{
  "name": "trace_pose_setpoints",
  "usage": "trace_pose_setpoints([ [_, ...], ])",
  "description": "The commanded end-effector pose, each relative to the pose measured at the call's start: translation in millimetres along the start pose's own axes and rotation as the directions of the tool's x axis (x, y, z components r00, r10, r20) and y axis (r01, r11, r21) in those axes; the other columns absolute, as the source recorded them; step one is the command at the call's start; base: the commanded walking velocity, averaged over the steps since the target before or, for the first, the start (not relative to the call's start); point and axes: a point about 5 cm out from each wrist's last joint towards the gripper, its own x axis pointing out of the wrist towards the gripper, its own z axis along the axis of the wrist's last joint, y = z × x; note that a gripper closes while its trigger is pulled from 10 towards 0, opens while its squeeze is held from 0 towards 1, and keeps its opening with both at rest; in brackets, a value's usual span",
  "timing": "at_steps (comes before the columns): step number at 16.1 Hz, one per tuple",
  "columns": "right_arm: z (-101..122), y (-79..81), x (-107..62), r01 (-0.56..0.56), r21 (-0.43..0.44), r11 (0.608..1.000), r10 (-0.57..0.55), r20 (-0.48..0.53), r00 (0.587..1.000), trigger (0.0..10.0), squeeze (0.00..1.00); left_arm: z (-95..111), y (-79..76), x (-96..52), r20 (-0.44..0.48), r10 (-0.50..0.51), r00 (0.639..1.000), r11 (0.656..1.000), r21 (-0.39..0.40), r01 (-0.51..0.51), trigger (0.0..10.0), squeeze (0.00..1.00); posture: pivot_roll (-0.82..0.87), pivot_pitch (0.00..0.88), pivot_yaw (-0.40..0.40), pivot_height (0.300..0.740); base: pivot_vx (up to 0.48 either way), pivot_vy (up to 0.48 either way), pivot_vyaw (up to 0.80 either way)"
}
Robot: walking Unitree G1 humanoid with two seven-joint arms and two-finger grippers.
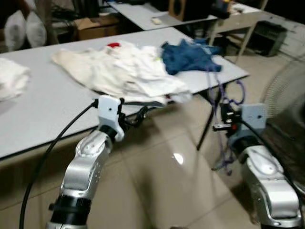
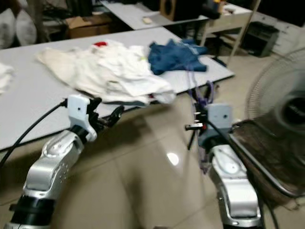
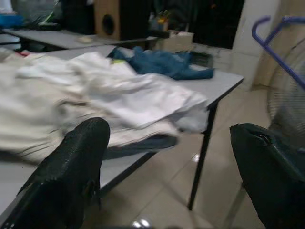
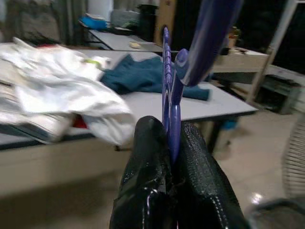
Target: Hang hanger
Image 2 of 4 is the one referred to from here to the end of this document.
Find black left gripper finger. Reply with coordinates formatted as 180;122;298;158
107;105;125;127

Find purple-blue plastic hanger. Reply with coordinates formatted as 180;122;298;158
188;64;216;175

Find black table leg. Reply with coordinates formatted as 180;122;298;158
187;88;213;151

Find plain white garment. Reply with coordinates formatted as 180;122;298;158
98;41;177;106

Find blue denim garment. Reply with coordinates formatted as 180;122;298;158
148;38;209;75

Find grey electric fan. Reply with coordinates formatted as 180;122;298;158
229;48;305;202

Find white folded cloth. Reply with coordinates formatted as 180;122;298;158
0;62;16;94

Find open cardboard box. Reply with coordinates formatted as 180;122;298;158
66;15;106;40

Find black plastic crate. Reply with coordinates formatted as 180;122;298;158
240;21;280;58

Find grey table wooden legs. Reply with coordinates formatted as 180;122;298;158
100;0;263;66

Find yellow and black tool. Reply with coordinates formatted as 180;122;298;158
201;0;224;19

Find wooden speaker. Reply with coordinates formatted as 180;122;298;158
160;0;183;22

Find white pillow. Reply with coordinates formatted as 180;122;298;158
15;9;43;46
0;9;18;48

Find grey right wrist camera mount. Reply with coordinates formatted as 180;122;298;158
207;104;234;144

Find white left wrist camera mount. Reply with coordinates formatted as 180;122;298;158
68;94;92;142

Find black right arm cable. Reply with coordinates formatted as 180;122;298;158
207;119;281;229

